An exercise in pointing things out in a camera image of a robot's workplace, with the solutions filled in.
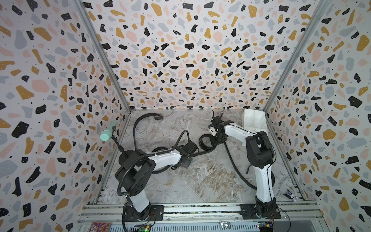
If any black belt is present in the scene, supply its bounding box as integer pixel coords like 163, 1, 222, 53
191, 134, 217, 158
221, 110, 276, 191
132, 113, 180, 175

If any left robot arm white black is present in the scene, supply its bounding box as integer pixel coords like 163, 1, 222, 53
115, 130, 198, 214

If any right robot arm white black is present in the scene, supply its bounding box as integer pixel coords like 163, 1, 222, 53
209, 116, 277, 218

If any white storage roll organizer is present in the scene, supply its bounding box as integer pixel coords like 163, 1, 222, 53
242, 109, 268, 135

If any green microphone on black stand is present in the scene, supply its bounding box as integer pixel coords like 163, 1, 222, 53
100, 121, 129, 165

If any small crumpled wrapper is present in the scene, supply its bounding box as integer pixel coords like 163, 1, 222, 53
286, 189, 298, 202

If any pink printed card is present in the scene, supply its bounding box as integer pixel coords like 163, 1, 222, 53
88, 222, 112, 232

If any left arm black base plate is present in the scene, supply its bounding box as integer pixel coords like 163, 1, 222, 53
122, 205, 164, 222

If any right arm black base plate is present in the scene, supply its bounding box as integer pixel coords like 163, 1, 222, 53
240, 204, 282, 219

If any aluminium mounting rail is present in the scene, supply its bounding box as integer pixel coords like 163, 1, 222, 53
77, 201, 324, 225

